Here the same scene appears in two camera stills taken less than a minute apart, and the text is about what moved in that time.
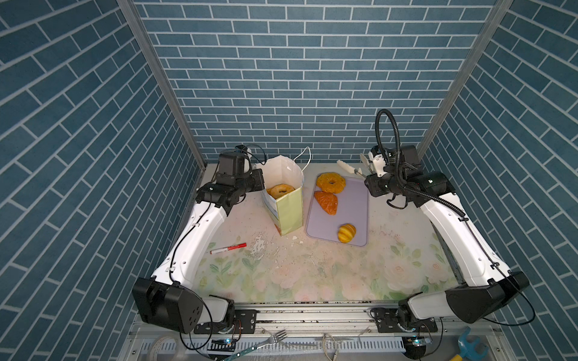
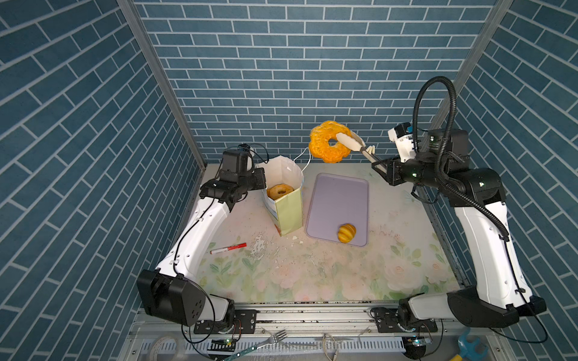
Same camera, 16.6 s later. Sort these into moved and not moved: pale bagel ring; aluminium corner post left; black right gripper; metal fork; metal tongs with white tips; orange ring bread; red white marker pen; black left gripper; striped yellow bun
Moved: black right gripper; metal tongs with white tips; orange ring bread
Not moved: aluminium corner post left; striped yellow bun; red white marker pen; metal fork; pale bagel ring; black left gripper
